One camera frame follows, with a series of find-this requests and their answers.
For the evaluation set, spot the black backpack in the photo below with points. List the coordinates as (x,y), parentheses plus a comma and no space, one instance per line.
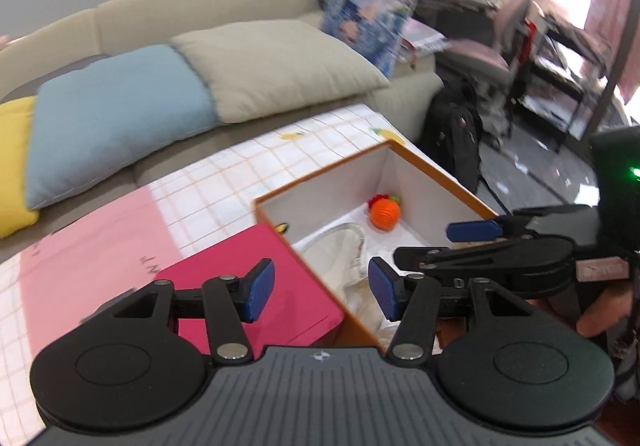
(452,130)

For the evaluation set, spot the cream cloth bag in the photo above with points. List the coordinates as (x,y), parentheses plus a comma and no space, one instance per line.
(338,256)

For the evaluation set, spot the pink mat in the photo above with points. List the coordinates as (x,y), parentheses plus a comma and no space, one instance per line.
(53,285)

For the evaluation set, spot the pink office chair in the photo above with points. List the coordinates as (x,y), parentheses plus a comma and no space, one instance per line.
(502,68)

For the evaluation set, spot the beige sofa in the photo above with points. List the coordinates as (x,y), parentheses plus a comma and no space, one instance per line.
(114,27)

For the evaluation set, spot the checked lemon tablecloth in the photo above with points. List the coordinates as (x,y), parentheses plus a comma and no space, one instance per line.
(213,199)

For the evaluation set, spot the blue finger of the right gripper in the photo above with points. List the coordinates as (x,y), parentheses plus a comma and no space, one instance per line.
(429,258)
(474,231)

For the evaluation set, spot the person's right hand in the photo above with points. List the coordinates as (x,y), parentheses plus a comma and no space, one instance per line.
(614,304)

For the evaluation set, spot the light blue cushion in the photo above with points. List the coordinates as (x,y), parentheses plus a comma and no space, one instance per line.
(92,122)

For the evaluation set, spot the orange white storage box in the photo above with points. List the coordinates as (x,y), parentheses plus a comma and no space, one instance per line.
(430,199)

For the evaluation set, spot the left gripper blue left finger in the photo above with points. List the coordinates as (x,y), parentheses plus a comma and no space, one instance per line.
(230,302)

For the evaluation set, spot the blue patterned gift box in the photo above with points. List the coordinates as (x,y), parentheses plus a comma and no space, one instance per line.
(372,28)

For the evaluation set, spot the black metal rack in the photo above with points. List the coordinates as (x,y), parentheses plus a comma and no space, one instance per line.
(560,67)

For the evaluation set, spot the beige cushion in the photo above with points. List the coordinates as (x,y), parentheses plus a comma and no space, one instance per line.
(263,68)

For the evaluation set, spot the orange knitted ball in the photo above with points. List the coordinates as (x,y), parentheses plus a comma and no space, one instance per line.
(384,211)

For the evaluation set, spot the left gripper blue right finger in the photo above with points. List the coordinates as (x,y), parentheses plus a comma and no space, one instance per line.
(412,301)

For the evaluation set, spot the yellow cushion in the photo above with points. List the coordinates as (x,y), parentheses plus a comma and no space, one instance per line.
(16,123)

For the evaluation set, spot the red lidded plastic box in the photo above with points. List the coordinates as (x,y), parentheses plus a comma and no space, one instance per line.
(285,304)

